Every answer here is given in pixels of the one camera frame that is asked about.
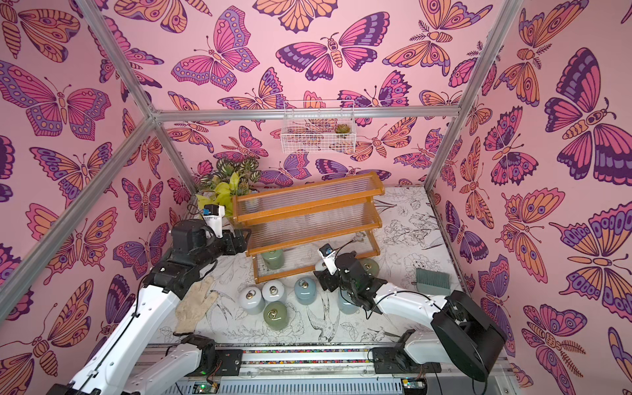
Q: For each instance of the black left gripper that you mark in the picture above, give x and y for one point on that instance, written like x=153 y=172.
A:
x=228 y=239

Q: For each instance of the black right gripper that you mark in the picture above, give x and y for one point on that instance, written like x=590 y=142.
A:
x=338 y=276

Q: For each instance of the white canister bottom shelf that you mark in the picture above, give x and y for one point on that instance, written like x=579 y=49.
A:
x=319 y=267

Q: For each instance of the blue canister shelf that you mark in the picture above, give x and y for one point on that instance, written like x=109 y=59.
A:
x=305 y=290
x=345 y=304

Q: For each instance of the white tea canister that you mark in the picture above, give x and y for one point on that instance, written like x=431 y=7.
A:
x=252 y=301
x=274 y=291

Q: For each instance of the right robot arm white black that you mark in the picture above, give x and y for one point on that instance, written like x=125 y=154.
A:
x=464 y=335

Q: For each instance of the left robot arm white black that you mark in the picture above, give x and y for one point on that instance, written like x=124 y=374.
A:
x=197 y=247

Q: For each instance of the wooden three-tier shelf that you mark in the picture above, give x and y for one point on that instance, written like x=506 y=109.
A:
x=299 y=220

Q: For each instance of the glass vase with green plant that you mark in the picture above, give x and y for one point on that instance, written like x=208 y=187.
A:
x=231 y=179

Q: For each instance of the beige work glove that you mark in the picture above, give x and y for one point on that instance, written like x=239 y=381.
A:
x=198 y=300

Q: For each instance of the teal dustpan brush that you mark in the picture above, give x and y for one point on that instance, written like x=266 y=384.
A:
x=432 y=283

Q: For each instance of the small green succulent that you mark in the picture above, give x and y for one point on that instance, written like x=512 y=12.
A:
x=343 y=129

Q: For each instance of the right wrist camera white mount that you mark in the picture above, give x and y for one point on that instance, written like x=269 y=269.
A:
x=329 y=255

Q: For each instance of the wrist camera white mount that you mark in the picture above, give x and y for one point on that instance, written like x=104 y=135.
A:
x=329 y=255
x=213 y=215

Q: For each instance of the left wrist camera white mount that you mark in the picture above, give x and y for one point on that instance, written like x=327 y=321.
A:
x=213 y=215

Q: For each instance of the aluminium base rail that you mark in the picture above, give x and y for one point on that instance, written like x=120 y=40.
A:
x=334 y=369

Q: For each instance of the white wire wall basket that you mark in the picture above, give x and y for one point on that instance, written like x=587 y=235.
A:
x=309 y=126

